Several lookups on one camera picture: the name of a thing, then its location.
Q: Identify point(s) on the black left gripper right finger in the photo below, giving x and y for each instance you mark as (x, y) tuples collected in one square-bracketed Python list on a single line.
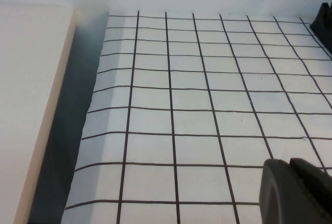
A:
[(319, 190)]

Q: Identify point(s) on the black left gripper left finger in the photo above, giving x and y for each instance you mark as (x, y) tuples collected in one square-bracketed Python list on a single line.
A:
[(280, 195)]

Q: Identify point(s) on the white black-grid tablecloth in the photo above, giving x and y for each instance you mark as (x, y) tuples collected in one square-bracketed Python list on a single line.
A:
[(194, 104)]

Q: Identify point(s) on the black plastic drip tray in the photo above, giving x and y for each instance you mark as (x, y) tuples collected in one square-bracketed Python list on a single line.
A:
[(323, 21)]

